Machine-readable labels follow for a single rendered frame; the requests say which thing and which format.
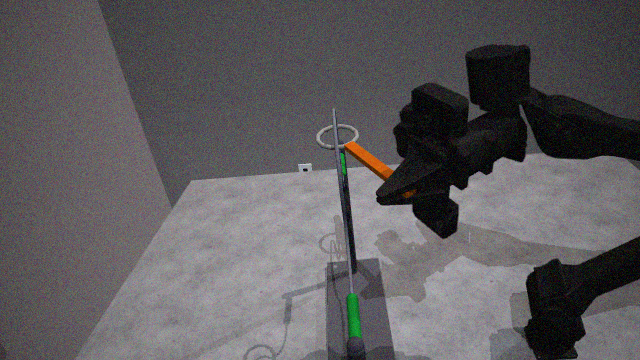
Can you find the orange bar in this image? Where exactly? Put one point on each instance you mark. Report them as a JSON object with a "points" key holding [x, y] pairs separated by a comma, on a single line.
{"points": [[367, 159]]}

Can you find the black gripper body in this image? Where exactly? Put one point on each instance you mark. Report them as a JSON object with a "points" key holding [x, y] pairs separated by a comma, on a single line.
{"points": [[470, 147]]}

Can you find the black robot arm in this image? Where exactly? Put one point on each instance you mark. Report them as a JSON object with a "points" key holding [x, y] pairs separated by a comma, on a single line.
{"points": [[564, 128]]}

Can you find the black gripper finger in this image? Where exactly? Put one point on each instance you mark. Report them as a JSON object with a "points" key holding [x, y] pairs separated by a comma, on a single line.
{"points": [[423, 165], [430, 194]]}

